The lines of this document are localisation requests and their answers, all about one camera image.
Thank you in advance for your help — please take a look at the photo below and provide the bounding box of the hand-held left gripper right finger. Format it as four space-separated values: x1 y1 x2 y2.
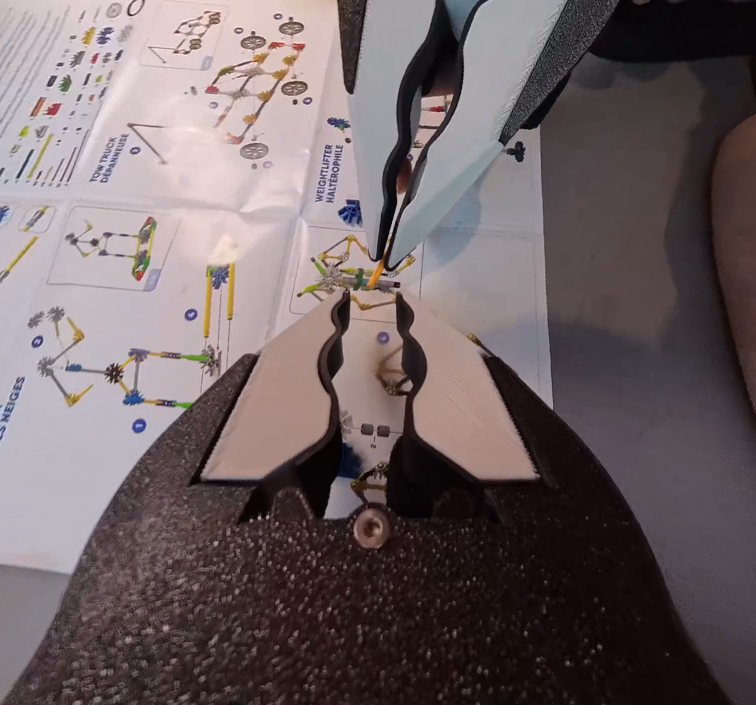
393 294 542 517

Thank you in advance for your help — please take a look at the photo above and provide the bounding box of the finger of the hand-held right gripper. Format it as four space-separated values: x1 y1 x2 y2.
388 0 570 266
351 0 447 259

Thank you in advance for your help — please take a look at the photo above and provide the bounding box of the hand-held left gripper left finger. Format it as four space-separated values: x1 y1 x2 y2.
199 294 353 514

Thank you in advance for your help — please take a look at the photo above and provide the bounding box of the white instruction sheet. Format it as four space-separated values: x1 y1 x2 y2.
0 0 554 573

